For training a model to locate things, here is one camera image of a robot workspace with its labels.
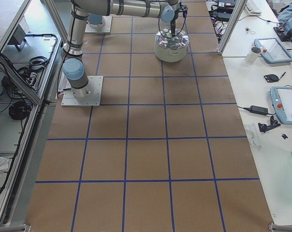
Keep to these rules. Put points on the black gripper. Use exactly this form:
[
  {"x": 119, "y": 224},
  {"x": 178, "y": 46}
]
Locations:
[{"x": 173, "y": 23}]

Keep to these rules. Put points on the glass pot lid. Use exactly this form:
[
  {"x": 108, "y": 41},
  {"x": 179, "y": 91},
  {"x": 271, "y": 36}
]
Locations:
[{"x": 165, "y": 39}]

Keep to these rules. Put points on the pale green cooking pot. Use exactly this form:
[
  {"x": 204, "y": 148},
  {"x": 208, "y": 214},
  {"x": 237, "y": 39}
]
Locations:
[{"x": 170, "y": 56}]

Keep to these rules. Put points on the white mug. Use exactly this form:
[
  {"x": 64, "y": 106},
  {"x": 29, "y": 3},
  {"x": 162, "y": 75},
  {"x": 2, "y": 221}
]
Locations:
[{"x": 253, "y": 54}]

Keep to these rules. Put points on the far blue teach pendant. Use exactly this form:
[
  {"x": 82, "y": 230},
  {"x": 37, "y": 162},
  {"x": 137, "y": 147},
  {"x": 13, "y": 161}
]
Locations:
[{"x": 273, "y": 51}]

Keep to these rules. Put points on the blue teach pendant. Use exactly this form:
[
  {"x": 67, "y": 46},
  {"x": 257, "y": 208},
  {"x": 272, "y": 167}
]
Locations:
[
  {"x": 282, "y": 102},
  {"x": 273, "y": 51}
]

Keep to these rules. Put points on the black small pouch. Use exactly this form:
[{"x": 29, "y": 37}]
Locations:
[{"x": 271, "y": 78}]

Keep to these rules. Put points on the black power adapter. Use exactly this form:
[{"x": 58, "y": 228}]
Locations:
[{"x": 258, "y": 110}]

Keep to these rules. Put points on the near blue teach pendant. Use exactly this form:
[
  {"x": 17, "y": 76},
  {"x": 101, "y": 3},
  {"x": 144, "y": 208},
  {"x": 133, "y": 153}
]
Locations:
[{"x": 282, "y": 102}]

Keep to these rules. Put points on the white power strip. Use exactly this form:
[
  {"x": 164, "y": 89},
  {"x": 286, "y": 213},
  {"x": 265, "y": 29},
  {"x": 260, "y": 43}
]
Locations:
[{"x": 32, "y": 80}]

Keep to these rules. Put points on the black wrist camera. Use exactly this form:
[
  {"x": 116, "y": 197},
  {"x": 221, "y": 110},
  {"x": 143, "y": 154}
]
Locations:
[{"x": 183, "y": 9}]

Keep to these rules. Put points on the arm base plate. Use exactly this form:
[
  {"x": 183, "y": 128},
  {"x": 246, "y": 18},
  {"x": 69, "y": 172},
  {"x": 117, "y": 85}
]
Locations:
[
  {"x": 90, "y": 95},
  {"x": 100, "y": 30}
]

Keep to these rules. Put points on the aluminium frame post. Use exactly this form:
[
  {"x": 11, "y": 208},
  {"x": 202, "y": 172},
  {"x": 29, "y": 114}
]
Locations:
[{"x": 240, "y": 4}]

